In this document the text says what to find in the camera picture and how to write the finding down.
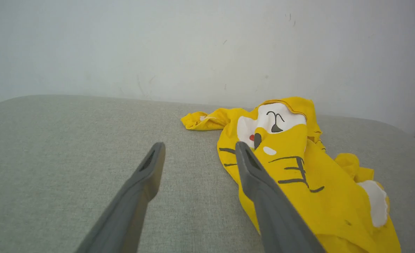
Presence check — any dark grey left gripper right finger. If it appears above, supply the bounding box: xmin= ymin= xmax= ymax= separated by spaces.
xmin=235 ymin=141 xmax=326 ymax=253

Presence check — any yellow cartoon print t-shirt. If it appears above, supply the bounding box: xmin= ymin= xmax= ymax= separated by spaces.
xmin=180 ymin=97 xmax=402 ymax=253

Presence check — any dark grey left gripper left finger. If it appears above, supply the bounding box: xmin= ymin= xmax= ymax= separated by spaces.
xmin=75 ymin=142 xmax=166 ymax=253

